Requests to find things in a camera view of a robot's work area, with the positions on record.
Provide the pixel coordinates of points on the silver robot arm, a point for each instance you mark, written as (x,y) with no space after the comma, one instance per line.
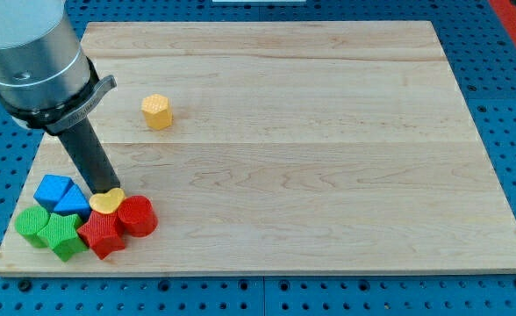
(46,79)

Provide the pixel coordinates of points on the yellow hexagon block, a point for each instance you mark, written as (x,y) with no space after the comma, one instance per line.
(157,112)

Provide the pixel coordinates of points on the wooden board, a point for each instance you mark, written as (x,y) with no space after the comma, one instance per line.
(296,148)

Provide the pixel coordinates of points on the red cylinder block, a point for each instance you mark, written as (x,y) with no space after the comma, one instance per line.
(137,215)

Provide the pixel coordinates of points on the yellow heart block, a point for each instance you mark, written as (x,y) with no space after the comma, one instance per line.
(108,202)

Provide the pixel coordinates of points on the red star block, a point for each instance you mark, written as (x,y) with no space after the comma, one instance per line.
(103,234)

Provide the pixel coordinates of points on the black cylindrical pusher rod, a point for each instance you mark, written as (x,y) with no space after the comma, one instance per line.
(89,157)

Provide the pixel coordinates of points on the blue triangle block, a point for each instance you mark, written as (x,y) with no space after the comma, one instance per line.
(74,202)

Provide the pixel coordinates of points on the blue cube block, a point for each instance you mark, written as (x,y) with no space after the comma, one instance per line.
(51,190)

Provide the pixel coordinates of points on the green star block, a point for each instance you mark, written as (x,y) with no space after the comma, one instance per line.
(61,236)

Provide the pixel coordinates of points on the green cylinder block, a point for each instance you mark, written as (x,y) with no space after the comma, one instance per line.
(30,222)

